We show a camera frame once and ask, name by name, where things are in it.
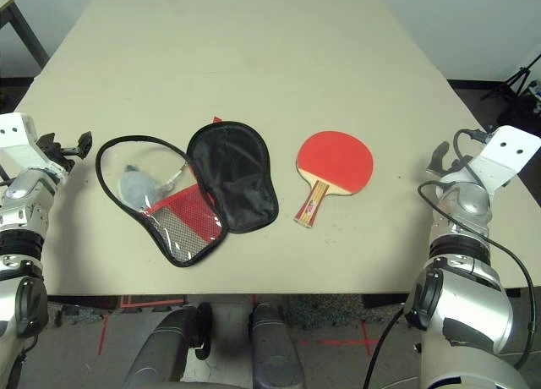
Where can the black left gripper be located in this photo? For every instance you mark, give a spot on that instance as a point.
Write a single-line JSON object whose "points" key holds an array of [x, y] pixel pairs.
{"points": [[59, 157]]}

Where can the grey right robot leg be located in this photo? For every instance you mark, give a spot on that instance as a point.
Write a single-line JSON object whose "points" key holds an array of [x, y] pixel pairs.
{"points": [[274, 351]]}

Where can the red floor tape cross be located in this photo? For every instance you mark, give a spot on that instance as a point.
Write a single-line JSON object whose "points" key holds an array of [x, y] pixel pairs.
{"points": [[338, 341]]}

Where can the grey robot leg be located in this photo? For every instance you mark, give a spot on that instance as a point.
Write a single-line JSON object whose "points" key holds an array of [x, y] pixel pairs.
{"points": [[274, 351], [160, 351]]}

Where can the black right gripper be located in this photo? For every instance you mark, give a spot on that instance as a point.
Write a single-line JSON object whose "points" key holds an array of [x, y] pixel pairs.
{"points": [[456, 167]]}

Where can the red ping-pong paddle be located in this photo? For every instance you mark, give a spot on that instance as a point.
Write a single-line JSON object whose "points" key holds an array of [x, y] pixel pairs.
{"points": [[334, 156]]}

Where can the grey left robot leg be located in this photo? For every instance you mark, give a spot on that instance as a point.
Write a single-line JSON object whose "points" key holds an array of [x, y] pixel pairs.
{"points": [[160, 351]]}

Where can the black-framed side table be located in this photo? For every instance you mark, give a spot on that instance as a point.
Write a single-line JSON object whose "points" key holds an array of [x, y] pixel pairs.
{"points": [[29, 29]]}

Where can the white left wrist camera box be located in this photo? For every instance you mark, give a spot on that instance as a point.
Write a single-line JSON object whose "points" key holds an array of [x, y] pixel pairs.
{"points": [[17, 139]]}

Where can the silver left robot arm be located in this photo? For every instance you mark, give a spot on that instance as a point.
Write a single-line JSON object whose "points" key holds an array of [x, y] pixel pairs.
{"points": [[25, 220]]}

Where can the red floor tape line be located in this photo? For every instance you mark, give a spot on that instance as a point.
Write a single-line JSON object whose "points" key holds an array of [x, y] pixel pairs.
{"points": [[102, 334]]}

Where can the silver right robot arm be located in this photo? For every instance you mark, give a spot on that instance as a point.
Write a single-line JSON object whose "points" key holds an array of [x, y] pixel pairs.
{"points": [[460, 313]]}

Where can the black tripod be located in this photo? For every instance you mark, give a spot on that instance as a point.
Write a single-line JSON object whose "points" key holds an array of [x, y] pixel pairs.
{"points": [[523, 74]]}

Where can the black and red paddle case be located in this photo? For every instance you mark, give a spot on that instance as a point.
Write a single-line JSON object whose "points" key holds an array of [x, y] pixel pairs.
{"points": [[236, 182]]}

